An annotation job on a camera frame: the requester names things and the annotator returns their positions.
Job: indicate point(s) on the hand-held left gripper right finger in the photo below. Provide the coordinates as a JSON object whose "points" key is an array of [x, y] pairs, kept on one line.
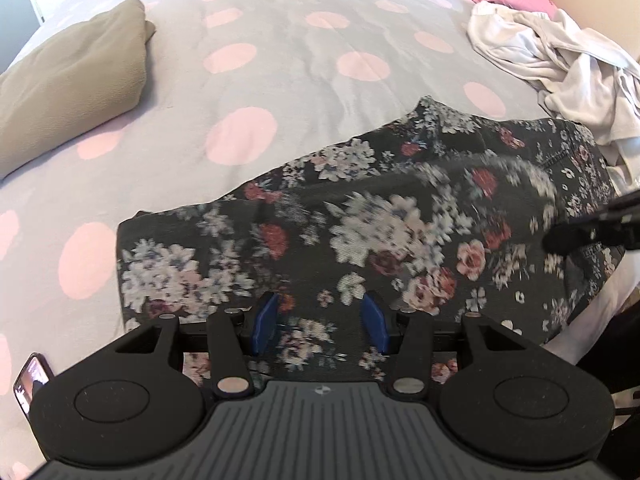
{"points": [[376, 325]]}

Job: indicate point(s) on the bed with polka dot sheet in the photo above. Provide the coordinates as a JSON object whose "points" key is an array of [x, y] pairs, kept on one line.
{"points": [[250, 60]]}

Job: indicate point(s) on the beige folded cloth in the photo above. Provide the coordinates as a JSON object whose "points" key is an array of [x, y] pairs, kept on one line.
{"points": [[70, 85]]}

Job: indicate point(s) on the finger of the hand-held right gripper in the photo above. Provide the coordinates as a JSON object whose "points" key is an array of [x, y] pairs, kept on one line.
{"points": [[590, 232]]}

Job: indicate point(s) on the smartphone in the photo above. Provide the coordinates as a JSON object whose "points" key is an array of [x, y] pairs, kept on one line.
{"points": [[31, 382]]}

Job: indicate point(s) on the dark floral pants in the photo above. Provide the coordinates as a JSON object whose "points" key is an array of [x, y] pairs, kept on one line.
{"points": [[375, 220]]}

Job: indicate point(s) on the white fleece garment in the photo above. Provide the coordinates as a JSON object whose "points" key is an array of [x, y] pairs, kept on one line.
{"points": [[565, 60]]}

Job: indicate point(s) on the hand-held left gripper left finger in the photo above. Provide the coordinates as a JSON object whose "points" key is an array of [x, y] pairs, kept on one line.
{"points": [[264, 327]]}

